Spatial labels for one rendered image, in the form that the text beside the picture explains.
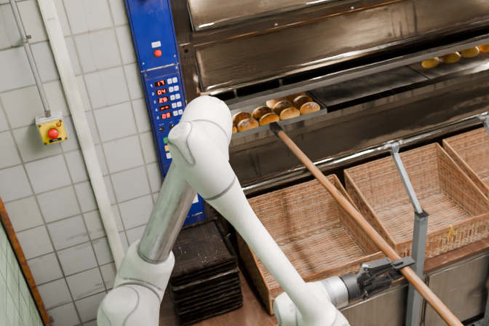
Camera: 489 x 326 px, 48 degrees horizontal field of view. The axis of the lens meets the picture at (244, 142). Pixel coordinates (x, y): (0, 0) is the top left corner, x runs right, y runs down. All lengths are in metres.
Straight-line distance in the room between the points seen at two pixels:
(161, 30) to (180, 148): 0.92
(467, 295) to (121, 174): 1.77
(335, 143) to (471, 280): 0.93
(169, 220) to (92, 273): 1.11
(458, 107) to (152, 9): 1.70
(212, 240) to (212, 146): 1.11
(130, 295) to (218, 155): 0.54
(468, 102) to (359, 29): 0.84
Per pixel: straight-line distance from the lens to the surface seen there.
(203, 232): 2.41
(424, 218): 2.35
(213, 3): 2.19
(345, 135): 2.70
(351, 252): 2.68
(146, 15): 2.10
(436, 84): 2.89
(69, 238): 2.52
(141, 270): 1.72
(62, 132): 2.17
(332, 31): 2.45
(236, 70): 2.29
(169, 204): 1.57
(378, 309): 2.66
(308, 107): 2.54
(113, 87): 2.20
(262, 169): 2.56
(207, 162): 1.28
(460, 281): 2.88
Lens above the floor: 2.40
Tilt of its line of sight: 31 degrees down
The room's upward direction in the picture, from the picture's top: 6 degrees counter-clockwise
